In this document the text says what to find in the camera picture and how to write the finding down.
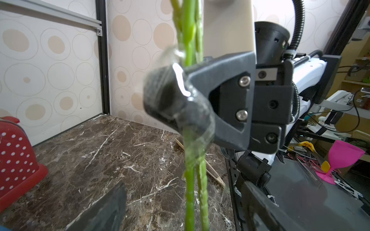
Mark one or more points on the black corner frame post right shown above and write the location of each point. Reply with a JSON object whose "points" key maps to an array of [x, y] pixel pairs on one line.
{"points": [[346, 26]]}

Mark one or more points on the pink plastic goblet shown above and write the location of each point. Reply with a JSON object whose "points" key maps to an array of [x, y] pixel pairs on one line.
{"points": [[341, 155]]}

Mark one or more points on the black corner frame post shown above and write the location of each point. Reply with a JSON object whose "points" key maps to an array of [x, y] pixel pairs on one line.
{"points": [[346, 26], [101, 15]]}

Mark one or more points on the wooden spatula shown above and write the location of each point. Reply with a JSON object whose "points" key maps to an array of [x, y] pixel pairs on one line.
{"points": [[210, 170]]}

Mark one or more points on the silver aluminium rail back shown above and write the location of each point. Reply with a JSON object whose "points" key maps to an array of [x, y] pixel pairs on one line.
{"points": [[81, 13]]}

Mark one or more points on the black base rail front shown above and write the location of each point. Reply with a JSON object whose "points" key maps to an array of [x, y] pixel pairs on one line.
{"points": [[315, 206]]}

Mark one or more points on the red polka dot toaster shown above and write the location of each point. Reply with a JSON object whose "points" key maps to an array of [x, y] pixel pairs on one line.
{"points": [[20, 170]]}

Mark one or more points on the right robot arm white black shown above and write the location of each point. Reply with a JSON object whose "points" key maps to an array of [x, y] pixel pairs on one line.
{"points": [[312, 76]]}

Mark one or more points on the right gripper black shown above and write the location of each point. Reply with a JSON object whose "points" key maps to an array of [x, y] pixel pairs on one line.
{"points": [[228, 81]]}

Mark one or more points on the clear tape strip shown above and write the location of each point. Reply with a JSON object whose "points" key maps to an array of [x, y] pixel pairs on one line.
{"points": [[170, 97]]}

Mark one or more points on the black corner frame post left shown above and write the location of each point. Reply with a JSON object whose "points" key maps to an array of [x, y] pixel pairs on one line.
{"points": [[101, 15]]}

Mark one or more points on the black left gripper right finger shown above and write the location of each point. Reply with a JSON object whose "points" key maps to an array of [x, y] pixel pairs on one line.
{"points": [[254, 202]]}

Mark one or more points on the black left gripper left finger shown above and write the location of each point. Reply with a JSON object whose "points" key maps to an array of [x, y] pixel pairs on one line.
{"points": [[106, 214]]}

